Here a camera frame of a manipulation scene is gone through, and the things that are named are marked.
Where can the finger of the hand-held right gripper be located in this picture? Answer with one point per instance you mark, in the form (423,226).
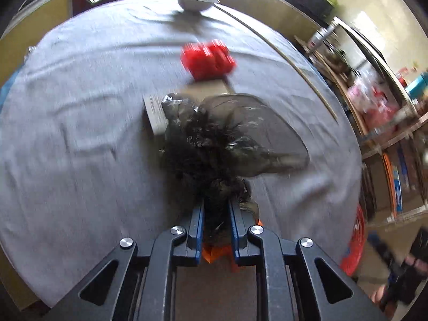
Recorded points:
(379,243)

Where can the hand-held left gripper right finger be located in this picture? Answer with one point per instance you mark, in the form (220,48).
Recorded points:
(233,224)

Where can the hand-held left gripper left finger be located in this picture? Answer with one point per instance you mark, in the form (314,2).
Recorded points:
(199,222)

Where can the red plastic basket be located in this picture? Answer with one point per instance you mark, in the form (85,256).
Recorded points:
(356,244)

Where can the orange wrapper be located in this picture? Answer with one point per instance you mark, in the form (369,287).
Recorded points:
(214,255)

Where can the black plastic bag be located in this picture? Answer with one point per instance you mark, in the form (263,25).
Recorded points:
(200,147)

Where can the cardboard piece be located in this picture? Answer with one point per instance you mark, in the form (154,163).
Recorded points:
(153,113)

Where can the red wrapper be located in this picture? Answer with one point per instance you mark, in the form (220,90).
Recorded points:
(207,60)

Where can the red plastic bag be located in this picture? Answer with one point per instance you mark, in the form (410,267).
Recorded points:
(381,107)

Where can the long wooden stick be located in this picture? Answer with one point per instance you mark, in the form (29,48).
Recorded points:
(331,110)

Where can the pink plastic bag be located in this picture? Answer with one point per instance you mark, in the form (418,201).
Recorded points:
(357,93)

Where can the metal shelf rack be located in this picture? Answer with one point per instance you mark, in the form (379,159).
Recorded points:
(367,53)

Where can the white bowl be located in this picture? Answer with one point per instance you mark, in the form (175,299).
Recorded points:
(195,1)

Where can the yellow lower side cabinets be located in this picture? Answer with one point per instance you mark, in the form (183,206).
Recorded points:
(40,16)

